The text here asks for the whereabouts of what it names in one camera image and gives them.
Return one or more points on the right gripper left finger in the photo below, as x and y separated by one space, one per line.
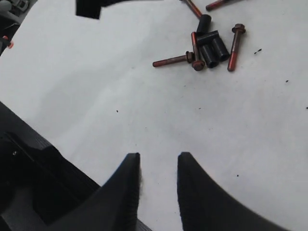
120 197

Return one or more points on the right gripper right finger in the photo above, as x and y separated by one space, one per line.
204 204

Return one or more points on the copper-red flange bolt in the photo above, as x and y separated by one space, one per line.
195 48
220 4
235 48
193 8
170 60

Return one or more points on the black cylindrical sleeve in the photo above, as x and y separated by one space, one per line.
209 56
221 49
207 37
204 22

